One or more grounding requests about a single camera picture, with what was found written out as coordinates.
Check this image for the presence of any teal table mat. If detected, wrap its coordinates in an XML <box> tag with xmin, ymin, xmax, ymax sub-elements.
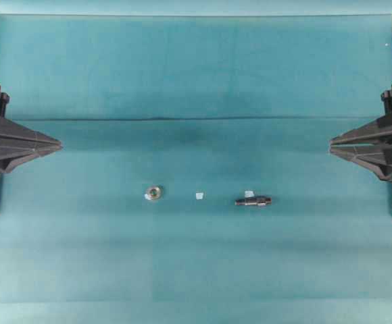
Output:
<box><xmin>0</xmin><ymin>15</ymin><xmax>392</xmax><ymax>323</ymax></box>

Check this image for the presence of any dark metal threaded shaft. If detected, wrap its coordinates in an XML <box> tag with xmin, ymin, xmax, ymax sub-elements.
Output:
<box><xmin>235</xmin><ymin>196</ymin><xmax>273</xmax><ymax>207</ymax></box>

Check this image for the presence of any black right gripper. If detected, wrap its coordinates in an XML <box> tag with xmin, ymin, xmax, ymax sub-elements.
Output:
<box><xmin>329</xmin><ymin>87</ymin><xmax>392</xmax><ymax>181</ymax></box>

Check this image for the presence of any white tape marker near shaft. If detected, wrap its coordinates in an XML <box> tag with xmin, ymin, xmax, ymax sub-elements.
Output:
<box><xmin>244</xmin><ymin>190</ymin><xmax>255</xmax><ymax>198</ymax></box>

